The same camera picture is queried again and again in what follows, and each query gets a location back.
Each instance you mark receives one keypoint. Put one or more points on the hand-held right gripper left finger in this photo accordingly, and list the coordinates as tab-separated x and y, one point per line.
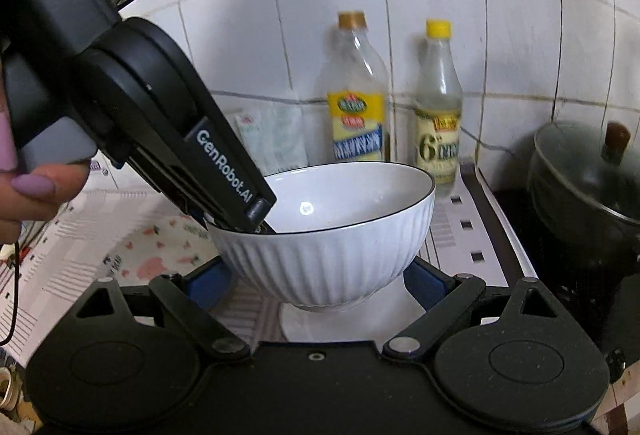
210	285

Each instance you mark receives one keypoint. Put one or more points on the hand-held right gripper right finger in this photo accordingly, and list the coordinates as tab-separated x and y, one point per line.
422	285

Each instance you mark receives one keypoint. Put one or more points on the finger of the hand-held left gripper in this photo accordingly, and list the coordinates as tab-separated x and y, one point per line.
160	170
225	165

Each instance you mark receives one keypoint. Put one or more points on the pink bunny print plate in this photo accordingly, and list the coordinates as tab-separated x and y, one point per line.
160	250

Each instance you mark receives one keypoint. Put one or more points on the white ribbed bowl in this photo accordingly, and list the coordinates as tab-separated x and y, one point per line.
325	260
345	322

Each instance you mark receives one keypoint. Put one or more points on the person's left hand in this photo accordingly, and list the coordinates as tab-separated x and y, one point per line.
30	195

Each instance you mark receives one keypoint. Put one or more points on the white plastic bag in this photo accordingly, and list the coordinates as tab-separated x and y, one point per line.
277	140

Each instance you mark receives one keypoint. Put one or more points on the striped tablecloth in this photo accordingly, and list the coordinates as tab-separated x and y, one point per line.
65	235

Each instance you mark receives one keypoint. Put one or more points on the black stove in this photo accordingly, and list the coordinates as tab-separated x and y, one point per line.
550	285

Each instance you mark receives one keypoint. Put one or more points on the yellow label cooking wine bottle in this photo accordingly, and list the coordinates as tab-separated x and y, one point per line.
356	115

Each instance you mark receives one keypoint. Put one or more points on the yellow cap vinegar bottle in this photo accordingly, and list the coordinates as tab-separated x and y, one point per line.
439	135

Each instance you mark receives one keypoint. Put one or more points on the black cooking pot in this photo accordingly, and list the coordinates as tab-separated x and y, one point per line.
575	225

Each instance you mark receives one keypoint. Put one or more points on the glass pot lid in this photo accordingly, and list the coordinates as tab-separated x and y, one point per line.
575	160

